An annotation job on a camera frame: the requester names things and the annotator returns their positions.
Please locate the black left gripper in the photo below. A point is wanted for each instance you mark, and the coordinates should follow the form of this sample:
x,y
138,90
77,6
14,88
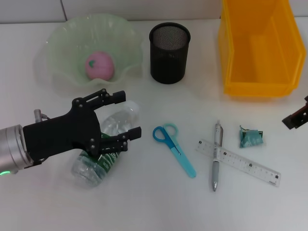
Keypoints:
x,y
62,134

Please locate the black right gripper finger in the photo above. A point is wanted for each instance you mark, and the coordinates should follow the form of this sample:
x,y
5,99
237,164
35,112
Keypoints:
x,y
292,120

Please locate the clear green-label water bottle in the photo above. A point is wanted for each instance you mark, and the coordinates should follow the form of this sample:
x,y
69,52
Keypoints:
x,y
120,120

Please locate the teal plastic wrapper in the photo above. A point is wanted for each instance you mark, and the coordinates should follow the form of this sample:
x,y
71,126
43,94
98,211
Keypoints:
x,y
250,139

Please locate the pink peach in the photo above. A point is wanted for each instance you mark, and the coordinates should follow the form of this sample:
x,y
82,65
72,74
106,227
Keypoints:
x,y
101,65

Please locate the transparent plastic ruler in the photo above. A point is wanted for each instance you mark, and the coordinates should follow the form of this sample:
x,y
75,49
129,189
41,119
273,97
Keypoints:
x,y
250,166

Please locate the blue scissors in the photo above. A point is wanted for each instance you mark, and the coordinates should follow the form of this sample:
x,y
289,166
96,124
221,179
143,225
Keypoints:
x,y
179,154

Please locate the black mesh pen cup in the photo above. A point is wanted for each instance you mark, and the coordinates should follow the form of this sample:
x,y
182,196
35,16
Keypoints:
x,y
168,60

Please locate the grey retractable pen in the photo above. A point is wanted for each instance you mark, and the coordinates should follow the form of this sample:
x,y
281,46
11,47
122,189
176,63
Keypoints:
x,y
215,168

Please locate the green wavy glass plate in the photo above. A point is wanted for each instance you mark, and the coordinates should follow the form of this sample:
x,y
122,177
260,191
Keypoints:
x,y
72,36

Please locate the yellow plastic storage bin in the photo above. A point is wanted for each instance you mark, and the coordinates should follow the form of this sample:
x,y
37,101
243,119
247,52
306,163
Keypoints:
x,y
264,60

